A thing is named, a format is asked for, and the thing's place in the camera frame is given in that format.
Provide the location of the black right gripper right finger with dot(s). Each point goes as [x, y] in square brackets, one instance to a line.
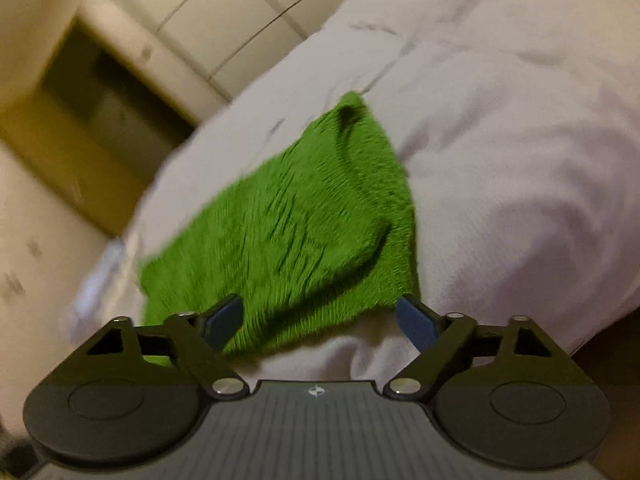
[505, 394]

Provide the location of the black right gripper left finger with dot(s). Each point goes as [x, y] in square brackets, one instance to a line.
[132, 392]

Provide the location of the green knitted sweater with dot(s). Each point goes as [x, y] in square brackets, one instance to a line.
[315, 237]

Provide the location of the folded light blue garment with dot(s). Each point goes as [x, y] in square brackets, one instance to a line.
[87, 303]

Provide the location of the brown wooden door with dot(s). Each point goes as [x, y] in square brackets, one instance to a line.
[57, 146]

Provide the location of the white bed duvet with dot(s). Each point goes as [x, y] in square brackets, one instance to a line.
[517, 122]

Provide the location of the white wardrobe with panels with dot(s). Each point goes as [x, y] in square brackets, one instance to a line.
[231, 42]

